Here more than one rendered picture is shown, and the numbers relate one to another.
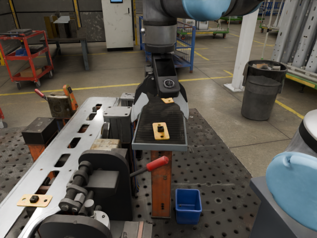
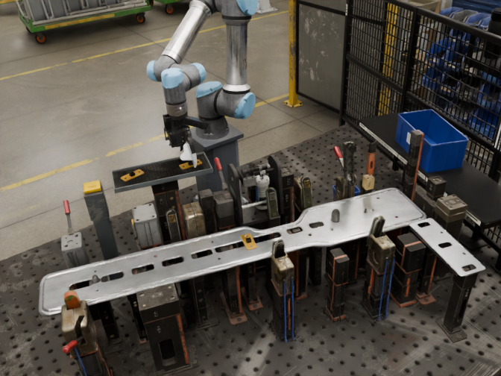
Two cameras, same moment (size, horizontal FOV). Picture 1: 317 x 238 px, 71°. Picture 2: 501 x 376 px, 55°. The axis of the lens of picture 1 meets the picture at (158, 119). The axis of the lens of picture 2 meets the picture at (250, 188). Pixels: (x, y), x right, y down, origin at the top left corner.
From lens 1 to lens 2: 1.89 m
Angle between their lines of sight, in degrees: 88
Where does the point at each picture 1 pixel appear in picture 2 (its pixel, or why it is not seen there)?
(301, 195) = (248, 106)
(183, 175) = not seen: hidden behind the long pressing
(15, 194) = (250, 254)
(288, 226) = (230, 138)
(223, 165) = not seen: hidden behind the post
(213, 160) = (95, 242)
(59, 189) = (233, 236)
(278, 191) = (245, 113)
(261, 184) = (208, 144)
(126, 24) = not seen: outside the picture
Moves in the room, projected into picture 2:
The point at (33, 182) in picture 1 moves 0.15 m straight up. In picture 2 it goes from (234, 253) to (231, 218)
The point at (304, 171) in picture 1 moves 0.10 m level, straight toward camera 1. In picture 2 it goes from (248, 98) to (271, 101)
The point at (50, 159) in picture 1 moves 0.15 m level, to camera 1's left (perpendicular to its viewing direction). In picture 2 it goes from (204, 261) to (218, 290)
